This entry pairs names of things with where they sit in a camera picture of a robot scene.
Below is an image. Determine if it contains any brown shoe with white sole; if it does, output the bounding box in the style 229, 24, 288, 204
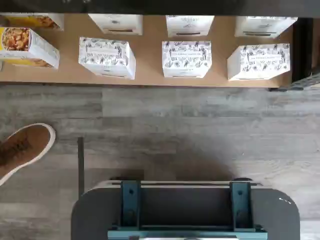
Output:
0, 122, 57, 186

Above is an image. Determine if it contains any yellow cereal box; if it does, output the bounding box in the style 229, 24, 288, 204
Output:
0, 27, 60, 69
0, 13, 65, 31

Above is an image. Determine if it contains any black metal shelf rack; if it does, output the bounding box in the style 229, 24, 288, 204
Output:
0, 0, 320, 92

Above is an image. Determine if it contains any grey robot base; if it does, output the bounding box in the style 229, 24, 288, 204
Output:
71, 178, 301, 240

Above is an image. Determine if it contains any teal metal frame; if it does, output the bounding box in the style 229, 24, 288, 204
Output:
107, 180, 268, 240

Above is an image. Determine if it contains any white floral print box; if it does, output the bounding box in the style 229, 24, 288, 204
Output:
226, 43, 291, 81
165, 15, 215, 38
78, 36, 137, 80
87, 14, 144, 36
161, 40, 212, 78
234, 16, 299, 38

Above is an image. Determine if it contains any white cartons group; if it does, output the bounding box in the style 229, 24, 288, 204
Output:
0, 13, 295, 89

